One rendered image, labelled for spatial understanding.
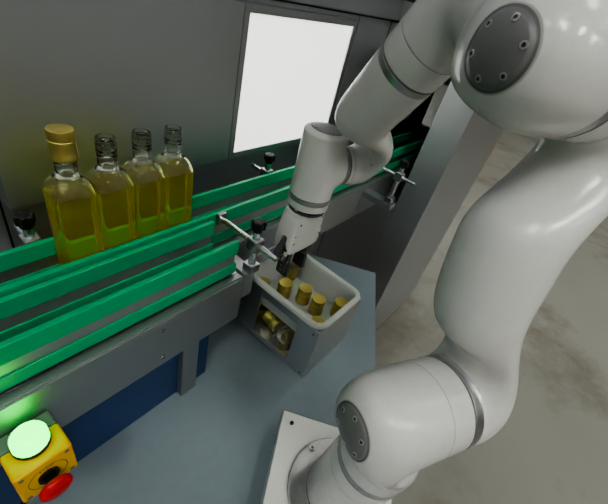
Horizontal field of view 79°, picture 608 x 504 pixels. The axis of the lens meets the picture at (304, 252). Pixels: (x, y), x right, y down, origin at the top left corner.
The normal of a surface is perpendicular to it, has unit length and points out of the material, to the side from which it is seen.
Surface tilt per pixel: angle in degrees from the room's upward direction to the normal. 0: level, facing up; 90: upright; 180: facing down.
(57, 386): 90
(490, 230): 69
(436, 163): 90
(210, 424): 0
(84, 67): 90
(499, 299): 84
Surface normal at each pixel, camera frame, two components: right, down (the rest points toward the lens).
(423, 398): 0.32, -0.61
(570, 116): 0.13, 0.92
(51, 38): 0.75, 0.53
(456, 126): -0.63, 0.35
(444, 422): 0.43, -0.18
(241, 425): 0.22, -0.77
